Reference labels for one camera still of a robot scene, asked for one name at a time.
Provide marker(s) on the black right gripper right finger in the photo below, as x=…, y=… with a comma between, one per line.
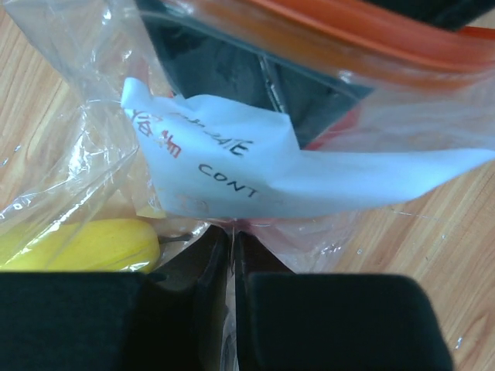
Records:
x=290, y=321

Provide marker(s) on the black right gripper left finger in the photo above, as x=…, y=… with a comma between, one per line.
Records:
x=171, y=319

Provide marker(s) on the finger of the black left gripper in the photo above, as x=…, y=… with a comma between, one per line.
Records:
x=200, y=60

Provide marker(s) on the clear zip top bag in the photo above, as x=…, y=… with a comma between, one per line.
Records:
x=127, y=146

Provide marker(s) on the fake yellow lemon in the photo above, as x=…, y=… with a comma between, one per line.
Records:
x=99, y=245

